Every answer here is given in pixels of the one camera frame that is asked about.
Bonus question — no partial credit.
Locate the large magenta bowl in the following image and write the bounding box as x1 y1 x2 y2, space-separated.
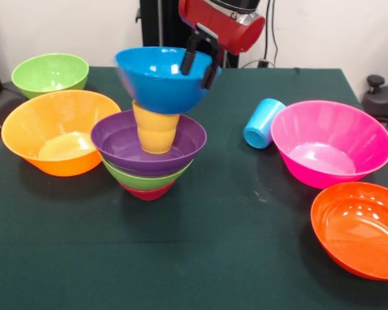
270 99 388 190

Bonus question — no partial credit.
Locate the purple bowl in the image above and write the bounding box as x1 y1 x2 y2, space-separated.
90 109 208 177

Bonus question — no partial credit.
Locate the large orange bowl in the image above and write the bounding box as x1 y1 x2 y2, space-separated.
1 89 122 177

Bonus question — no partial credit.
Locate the blue bowl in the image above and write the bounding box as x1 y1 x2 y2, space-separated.
114 46 222 114

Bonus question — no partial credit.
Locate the yellow cup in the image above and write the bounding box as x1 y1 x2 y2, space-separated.
131 99 181 154

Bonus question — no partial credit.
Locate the blue cup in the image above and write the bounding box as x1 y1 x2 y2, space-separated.
243 98 287 149

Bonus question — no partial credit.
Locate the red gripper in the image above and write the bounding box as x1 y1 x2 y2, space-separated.
178 0 266 90

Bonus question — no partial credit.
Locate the dark green table cloth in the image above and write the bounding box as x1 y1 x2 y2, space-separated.
0 66 388 310

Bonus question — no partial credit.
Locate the small crimson bowl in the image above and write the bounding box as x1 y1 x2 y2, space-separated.
118 181 175 201

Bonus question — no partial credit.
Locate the black wall cable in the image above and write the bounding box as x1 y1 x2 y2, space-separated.
263 0 279 64

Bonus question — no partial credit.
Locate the black stand base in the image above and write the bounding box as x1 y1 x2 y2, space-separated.
361 74 388 119
0 80 28 130

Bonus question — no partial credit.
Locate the green bowl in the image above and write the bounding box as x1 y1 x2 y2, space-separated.
11 52 90 99
102 158 193 191

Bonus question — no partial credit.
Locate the orange-red shallow bowl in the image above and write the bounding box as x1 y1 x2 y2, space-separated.
310 181 388 281

